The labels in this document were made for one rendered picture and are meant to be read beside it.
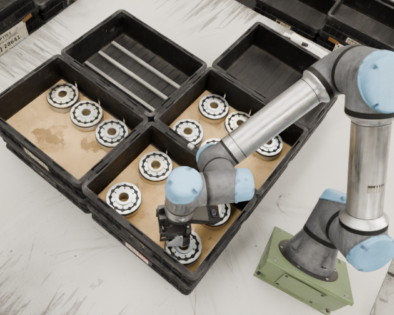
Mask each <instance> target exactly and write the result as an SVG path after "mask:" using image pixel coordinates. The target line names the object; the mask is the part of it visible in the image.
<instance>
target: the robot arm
mask: <svg viewBox="0 0 394 315"><path fill-rule="evenodd" d="M342 94H344V95H345V105H344V113H345V115H346V116H348V117H349V118H350V119H351V124H350V146H349V157H348V178H347V189H346V194H345V193H343V192H341V191H338V190H336V189H330V188H329V189H326V190H324V191H323V193H322V195H321V196H320V197H319V200H318V202H317V203H316V205H315V207H314V208H313V210H312V212H311V214H310V216H309V217H308V219H307V221H306V223H305V225H304V226H303V228H302V229H301V230H300V231H299V232H298V233H296V234H295V235H294V236H293V237H292V238H291V239H290V240H289V241H288V242H287V244H286V246H285V250H286V252H287V254H288V255H289V257H290V258H292V260H294V262H296V263H297V264H299V265H300V266H301V267H303V268H305V269H306V270H308V271H310V272H312V273H314V274H317V275H320V276H331V274H332V272H333V271H334V269H335V264H336V259H337V255H338V251H339V252H341V253H342V255H343V256H344V257H345V258H346V261H347V262H348V263H349V264H351V265H352V266H353V267H354V268H355V269H356V270H358V271H361V272H372V271H376V270H378V269H380V268H382V267H383V266H385V265H386V264H388V263H389V262H390V261H391V260H392V259H393V257H394V239H393V238H392V237H391V236H389V235H388V226H389V217H388V215H387V214H386V213H385V212H384V211H383V207H384V201H385V189H386V177H387V170H388V158H389V152H390V139H391V127H392V121H393V120H394V52H392V51H388V50H381V49H375V48H372V47H368V46H364V45H361V44H351V45H347V46H343V47H340V48H338V49H336V50H334V51H332V52H331V53H329V54H327V55H326V56H324V57H322V58H321V59H320V60H318V61H317V62H315V63H314V64H312V65H311V66H310V67H309V68H308V69H306V70H305V71H304V72H303V77H302V78H301V79H300V80H299V81H297V82H296V83H294V85H292V86H291V87H289V88H288V89H287V90H286V91H284V92H283V93H281V94H280V95H279V96H278V97H276V98H275V99H274V100H272V101H271V102H269V103H268V104H267V105H266V106H264V107H263V108H262V109H260V110H259V111H258V112H256V113H255V114H254V115H252V116H251V117H250V118H248V119H247V120H246V121H245V122H243V123H242V124H240V125H239V126H238V127H237V128H235V129H234V130H232V131H231V132H230V133H229V134H227V135H226V136H225V137H224V138H222V139H221V140H220V141H218V142H217V143H216V144H213V143H209V144H205V145H203V146H201V147H200V148H199V150H198V152H197V154H196V162H197V165H198V169H199V170H200V172H198V171H197V170H195V169H193V168H191V167H188V166H181V167H177V168H176V169H174V170H172V171H171V172H170V174H169V176H168V178H167V181H166V185H165V189H164V191H165V199H164V205H158V208H156V217H158V224H159V235H160V237H159V241H167V240H170V239H173V240H172V241H170V242H167V243H166V246H168V247H173V246H180V247H181V248H184V247H186V246H189V244H190V235H191V224H206V225H215V224H217V223H219V222H220V221H221V219H220V214H219V210H218V207H217V206H213V205H219V204H228V203H238V202H242V201H249V200H250V199H252V197H253V195H254V192H255V183H254V179H253V175H252V173H251V171H250V170H249V169H248V168H239V167H238V168H236V169H235V166H236V165H237V164H239V163H240V162H242V161H243V160H244V159H246V158H247V157H248V156H250V155H251V154H253V153H254V152H255V151H256V150H258V149H259V148H260V147H262V146H263V145H264V144H266V143H267V142H268V141H270V140H271V139H273V138H274V137H275V136H277V135H278V134H279V133H280V132H282V131H283V130H285V129H286V128H287V127H288V126H290V125H291V124H293V123H294V122H295V121H297V120H298V119H299V118H301V117H302V116H303V115H305V114H306V113H307V112H308V111H310V110H311V109H313V108H314V107H315V106H317V105H318V104H319V103H321V102H325V103H327V102H329V101H331V100H332V99H333V98H335V97H336V96H339V95H342ZM162 237H164V238H163V239H162Z"/></svg>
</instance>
